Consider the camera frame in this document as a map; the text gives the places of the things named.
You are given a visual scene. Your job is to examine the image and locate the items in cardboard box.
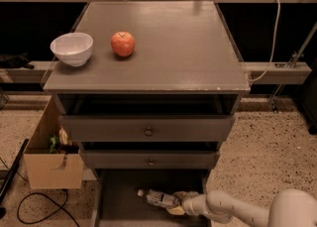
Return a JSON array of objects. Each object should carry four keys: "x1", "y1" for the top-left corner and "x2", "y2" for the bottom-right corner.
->
[{"x1": 49, "y1": 128, "x2": 79, "y2": 154}]

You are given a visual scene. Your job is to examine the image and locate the grey drawer cabinet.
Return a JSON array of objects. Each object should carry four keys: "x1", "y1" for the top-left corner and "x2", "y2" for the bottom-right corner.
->
[{"x1": 43, "y1": 0, "x2": 252, "y2": 172}]

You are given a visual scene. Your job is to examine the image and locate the grey open bottom drawer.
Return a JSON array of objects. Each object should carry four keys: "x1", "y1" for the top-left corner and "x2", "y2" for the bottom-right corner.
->
[{"x1": 89, "y1": 170, "x2": 211, "y2": 227}]

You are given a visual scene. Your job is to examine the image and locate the red apple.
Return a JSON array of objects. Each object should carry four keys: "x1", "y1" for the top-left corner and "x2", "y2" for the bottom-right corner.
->
[{"x1": 111, "y1": 32, "x2": 135, "y2": 57}]

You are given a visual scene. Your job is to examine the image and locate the white bowl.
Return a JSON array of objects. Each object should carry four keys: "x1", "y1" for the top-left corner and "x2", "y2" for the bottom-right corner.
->
[{"x1": 50, "y1": 32, "x2": 94, "y2": 66}]

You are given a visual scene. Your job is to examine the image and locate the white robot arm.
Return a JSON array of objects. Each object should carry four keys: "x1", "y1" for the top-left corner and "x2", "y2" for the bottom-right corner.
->
[{"x1": 167, "y1": 188, "x2": 317, "y2": 227}]

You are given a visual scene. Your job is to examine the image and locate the clear plastic water bottle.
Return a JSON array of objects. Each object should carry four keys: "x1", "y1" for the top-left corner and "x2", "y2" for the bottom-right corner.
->
[{"x1": 137, "y1": 189, "x2": 180, "y2": 209}]

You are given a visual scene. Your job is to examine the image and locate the black bar on floor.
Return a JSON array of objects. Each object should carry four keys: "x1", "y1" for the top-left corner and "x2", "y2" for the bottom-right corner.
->
[{"x1": 0, "y1": 139, "x2": 29, "y2": 219}]

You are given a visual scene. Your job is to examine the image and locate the grey top drawer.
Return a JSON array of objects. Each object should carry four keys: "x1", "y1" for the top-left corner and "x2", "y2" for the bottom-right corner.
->
[{"x1": 59, "y1": 115, "x2": 235, "y2": 142}]

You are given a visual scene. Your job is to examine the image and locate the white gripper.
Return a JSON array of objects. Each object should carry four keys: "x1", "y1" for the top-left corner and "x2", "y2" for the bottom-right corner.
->
[{"x1": 166, "y1": 191, "x2": 199, "y2": 216}]

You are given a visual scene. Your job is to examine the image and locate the black cable on floor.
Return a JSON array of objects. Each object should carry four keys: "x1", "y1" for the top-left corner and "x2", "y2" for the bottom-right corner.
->
[{"x1": 0, "y1": 157, "x2": 81, "y2": 227}]

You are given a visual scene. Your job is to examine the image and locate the grey middle drawer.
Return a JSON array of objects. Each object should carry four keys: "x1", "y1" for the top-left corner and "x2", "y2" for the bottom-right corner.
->
[{"x1": 80, "y1": 150, "x2": 220, "y2": 170}]

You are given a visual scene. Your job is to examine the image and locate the white cable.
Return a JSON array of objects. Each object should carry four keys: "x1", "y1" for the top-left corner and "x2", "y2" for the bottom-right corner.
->
[{"x1": 247, "y1": 0, "x2": 281, "y2": 84}]

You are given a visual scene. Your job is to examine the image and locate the cardboard box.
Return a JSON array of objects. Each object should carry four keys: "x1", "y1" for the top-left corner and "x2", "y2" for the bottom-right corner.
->
[{"x1": 24, "y1": 99, "x2": 83, "y2": 189}]

